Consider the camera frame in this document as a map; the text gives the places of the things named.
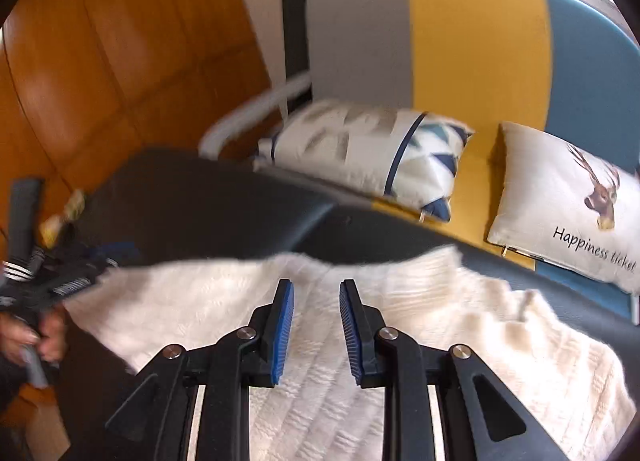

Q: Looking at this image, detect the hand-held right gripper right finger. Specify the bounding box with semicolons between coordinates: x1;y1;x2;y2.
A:
339;278;571;461

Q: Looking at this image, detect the white geometric print pillow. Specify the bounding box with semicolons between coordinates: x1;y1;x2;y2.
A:
252;98;476;223

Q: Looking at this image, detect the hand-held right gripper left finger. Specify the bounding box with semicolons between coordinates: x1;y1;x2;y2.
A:
105;278;296;461

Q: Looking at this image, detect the person's left hand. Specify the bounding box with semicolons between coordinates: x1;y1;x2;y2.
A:
0;303;69;366

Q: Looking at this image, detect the white deer print pillow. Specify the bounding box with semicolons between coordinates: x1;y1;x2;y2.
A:
486;121;640;294

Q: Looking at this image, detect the grey yellow blue sofa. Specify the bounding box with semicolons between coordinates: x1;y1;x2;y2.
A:
200;0;640;327

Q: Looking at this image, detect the yellow packet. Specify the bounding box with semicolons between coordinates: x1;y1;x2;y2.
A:
40;190;87;247

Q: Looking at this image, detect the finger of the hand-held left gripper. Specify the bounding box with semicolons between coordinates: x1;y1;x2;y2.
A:
90;241;142;274

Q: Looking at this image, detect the white knitted sweater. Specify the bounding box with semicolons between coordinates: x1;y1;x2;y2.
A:
62;246;636;461

